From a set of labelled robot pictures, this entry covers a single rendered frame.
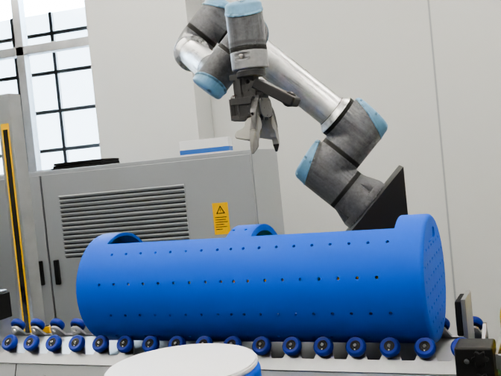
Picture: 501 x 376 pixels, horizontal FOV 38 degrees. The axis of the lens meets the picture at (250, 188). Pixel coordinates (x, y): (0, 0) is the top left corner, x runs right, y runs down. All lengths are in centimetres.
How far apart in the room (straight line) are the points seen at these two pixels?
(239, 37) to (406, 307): 72
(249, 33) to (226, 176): 161
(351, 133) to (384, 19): 214
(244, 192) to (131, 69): 154
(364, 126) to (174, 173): 122
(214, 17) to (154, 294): 101
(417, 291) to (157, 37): 321
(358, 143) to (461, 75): 208
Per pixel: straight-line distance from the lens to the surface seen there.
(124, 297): 181
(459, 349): 144
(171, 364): 135
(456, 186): 440
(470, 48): 443
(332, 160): 239
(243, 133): 169
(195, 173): 332
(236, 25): 174
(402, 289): 153
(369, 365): 162
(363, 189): 239
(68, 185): 359
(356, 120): 239
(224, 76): 185
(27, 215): 257
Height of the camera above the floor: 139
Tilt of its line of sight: 2 degrees down
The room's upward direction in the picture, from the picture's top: 6 degrees counter-clockwise
